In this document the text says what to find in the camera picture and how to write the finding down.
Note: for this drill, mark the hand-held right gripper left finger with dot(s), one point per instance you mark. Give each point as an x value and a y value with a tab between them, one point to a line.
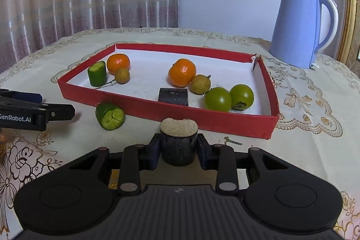
154	150

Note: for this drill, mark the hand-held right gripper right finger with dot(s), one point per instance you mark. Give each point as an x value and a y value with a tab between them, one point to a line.
202	151

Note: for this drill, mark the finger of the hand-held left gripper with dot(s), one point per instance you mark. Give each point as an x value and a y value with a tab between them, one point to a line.
62	112
28	96

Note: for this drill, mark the sugarcane piece with pale cut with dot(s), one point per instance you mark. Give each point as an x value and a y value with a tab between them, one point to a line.
177	144

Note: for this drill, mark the red shallow cardboard box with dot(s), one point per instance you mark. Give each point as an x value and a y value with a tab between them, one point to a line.
225	123

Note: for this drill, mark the cucumber piece with broken end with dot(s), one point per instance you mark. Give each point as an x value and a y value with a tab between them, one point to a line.
109	116

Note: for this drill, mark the short green cucumber piece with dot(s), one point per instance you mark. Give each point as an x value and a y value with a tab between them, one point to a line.
97	74

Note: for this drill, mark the green round fruit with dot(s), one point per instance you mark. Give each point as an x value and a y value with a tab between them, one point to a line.
217	99
242	95

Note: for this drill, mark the dark sugarcane piece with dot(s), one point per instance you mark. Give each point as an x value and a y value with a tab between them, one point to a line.
173	96

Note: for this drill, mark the yellow longan with twig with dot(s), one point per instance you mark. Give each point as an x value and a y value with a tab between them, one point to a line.
123	76

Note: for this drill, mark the orange mandarin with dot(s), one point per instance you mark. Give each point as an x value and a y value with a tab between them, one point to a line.
182	72
118	63

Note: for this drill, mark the small green stem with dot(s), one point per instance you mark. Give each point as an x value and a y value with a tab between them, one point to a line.
232	140

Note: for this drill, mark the cream embroidered tablecloth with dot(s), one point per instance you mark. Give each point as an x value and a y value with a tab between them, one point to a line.
303	122

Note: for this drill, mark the light blue electric kettle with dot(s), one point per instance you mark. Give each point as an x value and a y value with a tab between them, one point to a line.
295	32

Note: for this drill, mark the gold ornate frame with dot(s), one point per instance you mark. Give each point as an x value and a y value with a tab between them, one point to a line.
351	3

